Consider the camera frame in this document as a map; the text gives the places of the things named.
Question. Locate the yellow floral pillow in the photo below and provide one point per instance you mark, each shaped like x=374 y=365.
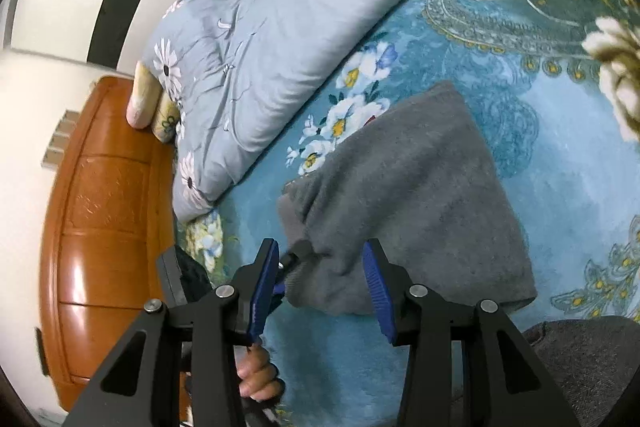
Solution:
x=165 y=119

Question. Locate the orange wooden headboard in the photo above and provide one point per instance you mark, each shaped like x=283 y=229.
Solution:
x=109 y=217

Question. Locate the light blue floral duvet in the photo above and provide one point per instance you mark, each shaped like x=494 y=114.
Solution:
x=239 y=70

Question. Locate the person's left hand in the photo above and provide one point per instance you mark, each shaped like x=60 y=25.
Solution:
x=259 y=377

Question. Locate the dark grey trousers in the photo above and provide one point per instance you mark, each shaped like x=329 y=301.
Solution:
x=561 y=373

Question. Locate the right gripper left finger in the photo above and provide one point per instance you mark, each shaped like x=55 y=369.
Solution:
x=137 y=384

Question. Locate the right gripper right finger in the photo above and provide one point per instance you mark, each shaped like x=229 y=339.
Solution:
x=450 y=346

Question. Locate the grey knit sweater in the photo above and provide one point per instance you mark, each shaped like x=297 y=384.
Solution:
x=421 y=180

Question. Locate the green floral blanket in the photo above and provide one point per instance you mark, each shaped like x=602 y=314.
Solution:
x=571 y=178

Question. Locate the pink floral pillow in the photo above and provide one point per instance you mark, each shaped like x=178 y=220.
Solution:
x=146 y=91

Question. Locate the white wall socket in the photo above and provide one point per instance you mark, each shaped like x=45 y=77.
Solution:
x=60 y=138

